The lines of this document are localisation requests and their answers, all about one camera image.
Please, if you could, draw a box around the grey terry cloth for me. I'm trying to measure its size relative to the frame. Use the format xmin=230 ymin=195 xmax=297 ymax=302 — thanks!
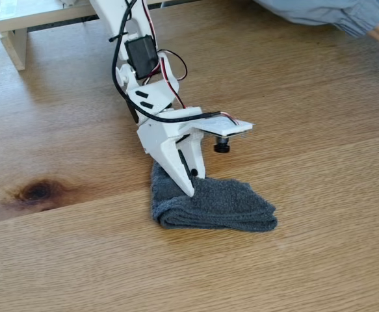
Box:
xmin=150 ymin=161 xmax=278 ymax=233

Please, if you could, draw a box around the white wooden stand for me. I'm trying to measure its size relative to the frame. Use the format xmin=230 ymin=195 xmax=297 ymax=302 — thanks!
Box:
xmin=0 ymin=0 xmax=99 ymax=72

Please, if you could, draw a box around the wrist camera on white plate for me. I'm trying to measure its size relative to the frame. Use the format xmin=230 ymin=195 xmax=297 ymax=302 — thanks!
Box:
xmin=189 ymin=116 xmax=255 ymax=155

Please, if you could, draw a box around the red white servo wire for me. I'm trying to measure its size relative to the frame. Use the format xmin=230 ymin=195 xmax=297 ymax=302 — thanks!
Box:
xmin=142 ymin=0 xmax=189 ymax=110

